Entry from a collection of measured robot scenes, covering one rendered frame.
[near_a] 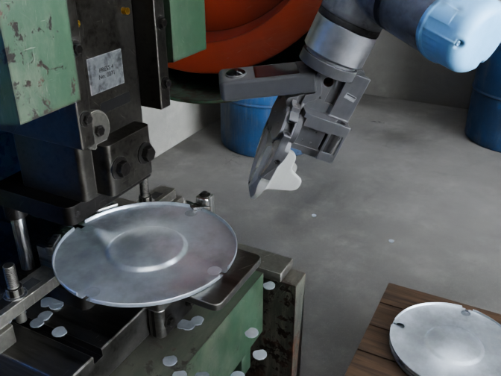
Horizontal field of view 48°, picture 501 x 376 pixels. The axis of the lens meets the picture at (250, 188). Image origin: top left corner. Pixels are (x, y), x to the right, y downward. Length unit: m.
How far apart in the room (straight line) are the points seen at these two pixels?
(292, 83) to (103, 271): 0.41
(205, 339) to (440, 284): 1.42
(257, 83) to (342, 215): 1.94
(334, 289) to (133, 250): 1.30
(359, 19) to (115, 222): 0.56
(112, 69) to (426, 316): 0.98
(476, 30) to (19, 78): 0.46
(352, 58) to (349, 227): 1.87
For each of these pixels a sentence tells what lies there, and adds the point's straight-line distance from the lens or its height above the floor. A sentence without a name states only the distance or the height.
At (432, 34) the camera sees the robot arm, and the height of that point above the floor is 1.17.
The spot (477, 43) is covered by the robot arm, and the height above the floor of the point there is 1.16.
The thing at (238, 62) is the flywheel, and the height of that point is 1.00.
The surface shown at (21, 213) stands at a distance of 0.94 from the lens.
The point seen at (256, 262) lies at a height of 0.78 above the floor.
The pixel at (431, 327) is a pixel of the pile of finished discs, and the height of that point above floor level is 0.37.
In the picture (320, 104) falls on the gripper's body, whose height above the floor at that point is 1.06.
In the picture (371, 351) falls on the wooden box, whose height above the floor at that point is 0.35.
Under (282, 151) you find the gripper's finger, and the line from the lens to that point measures 0.67.
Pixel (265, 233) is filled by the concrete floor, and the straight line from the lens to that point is 2.40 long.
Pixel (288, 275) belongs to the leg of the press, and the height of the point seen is 0.62.
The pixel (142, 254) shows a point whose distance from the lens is 0.89.
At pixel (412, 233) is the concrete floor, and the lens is 2.50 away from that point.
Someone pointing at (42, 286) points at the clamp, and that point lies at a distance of 0.92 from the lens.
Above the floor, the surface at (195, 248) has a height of 0.78.
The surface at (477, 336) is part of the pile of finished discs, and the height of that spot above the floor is 0.37.
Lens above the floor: 1.28
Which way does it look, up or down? 28 degrees down
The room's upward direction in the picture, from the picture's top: straight up
